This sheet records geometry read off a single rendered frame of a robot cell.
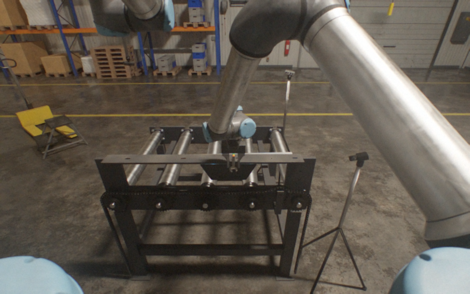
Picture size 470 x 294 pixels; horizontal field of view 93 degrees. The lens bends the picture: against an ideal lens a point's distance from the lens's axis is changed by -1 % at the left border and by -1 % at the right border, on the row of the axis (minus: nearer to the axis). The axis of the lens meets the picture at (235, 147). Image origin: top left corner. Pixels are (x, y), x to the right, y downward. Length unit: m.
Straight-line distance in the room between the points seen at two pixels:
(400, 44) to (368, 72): 11.71
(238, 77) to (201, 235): 2.00
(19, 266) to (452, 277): 0.45
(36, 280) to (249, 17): 0.54
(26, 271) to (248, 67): 0.56
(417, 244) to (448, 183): 2.49
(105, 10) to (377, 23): 11.09
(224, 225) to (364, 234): 1.41
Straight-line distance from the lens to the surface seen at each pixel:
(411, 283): 0.33
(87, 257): 2.67
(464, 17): 13.30
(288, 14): 0.56
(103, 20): 0.82
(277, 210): 1.55
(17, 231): 3.34
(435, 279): 0.34
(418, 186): 0.46
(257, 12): 0.56
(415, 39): 12.50
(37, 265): 0.35
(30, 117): 6.01
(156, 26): 0.77
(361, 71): 0.50
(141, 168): 1.92
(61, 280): 0.33
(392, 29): 11.88
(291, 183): 1.52
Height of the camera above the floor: 1.89
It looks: 30 degrees down
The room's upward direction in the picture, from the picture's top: straight up
